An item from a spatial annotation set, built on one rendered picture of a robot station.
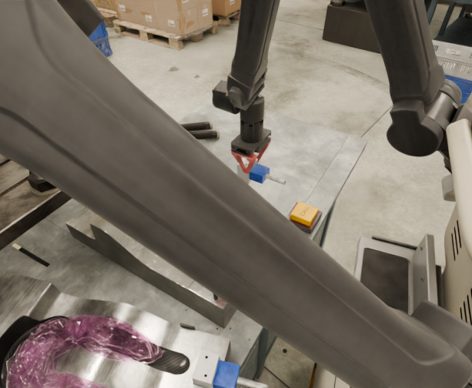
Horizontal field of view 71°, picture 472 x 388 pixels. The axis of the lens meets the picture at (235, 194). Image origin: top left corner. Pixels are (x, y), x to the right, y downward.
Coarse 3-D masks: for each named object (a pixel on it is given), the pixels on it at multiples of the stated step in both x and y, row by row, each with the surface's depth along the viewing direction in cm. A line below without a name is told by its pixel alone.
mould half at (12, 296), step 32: (0, 288) 68; (32, 288) 68; (0, 320) 63; (128, 320) 64; (160, 320) 67; (192, 352) 64; (224, 352) 64; (128, 384) 58; (160, 384) 60; (192, 384) 60
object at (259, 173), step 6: (246, 162) 89; (240, 168) 89; (246, 168) 87; (252, 168) 89; (258, 168) 89; (264, 168) 89; (240, 174) 90; (246, 174) 89; (252, 174) 88; (258, 174) 87; (264, 174) 87; (246, 180) 90; (258, 180) 88; (264, 180) 89; (276, 180) 87; (282, 180) 87
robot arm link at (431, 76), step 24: (384, 0) 40; (408, 0) 39; (384, 24) 42; (408, 24) 41; (384, 48) 45; (408, 48) 43; (432, 48) 44; (408, 72) 46; (432, 72) 46; (408, 96) 48; (432, 96) 47; (456, 96) 50; (408, 120) 48; (432, 120) 48; (408, 144) 52; (432, 144) 49
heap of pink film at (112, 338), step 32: (64, 320) 65; (96, 320) 62; (32, 352) 60; (64, 352) 61; (96, 352) 59; (128, 352) 60; (160, 352) 63; (32, 384) 57; (64, 384) 55; (96, 384) 56
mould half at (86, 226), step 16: (80, 224) 87; (96, 224) 77; (80, 240) 90; (96, 240) 83; (112, 240) 76; (128, 240) 76; (112, 256) 84; (128, 256) 77; (144, 256) 76; (144, 272) 78; (160, 272) 74; (176, 272) 73; (160, 288) 79; (176, 288) 73; (192, 288) 70; (192, 304) 74; (208, 304) 69; (224, 304) 67; (224, 320) 70
